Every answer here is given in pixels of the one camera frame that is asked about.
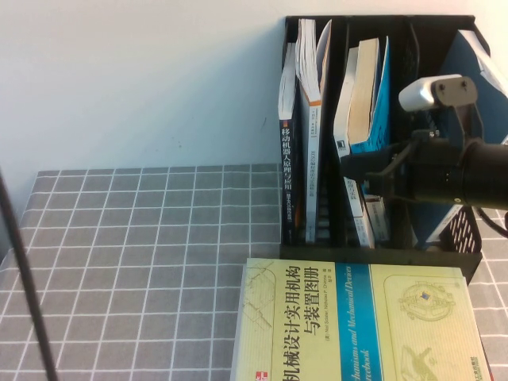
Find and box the dark blue cover book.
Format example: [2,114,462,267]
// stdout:
[412,28,508,245]

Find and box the grey checked tablecloth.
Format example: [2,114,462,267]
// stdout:
[0,163,508,381]

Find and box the yellow mechanical devices book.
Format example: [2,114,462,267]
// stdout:
[229,257,495,381]

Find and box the black plastic book stand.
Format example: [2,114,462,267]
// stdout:
[279,14,490,287]

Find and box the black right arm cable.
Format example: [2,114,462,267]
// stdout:
[474,205,508,239]

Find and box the dark left arm cable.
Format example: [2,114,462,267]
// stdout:
[0,166,60,381]

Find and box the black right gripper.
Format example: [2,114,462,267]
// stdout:
[341,129,468,204]

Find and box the black spine robotics book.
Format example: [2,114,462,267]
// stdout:
[277,41,299,245]

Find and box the white spine orange band book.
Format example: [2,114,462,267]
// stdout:
[295,17,333,244]

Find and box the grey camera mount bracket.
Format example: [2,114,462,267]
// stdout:
[431,75,486,150]

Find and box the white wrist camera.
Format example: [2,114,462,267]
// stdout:
[398,74,440,113]

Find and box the blue and grey Billion Dollar book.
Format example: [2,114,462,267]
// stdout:
[348,34,392,242]

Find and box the thin white spine book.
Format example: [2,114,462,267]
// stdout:
[332,46,377,249]

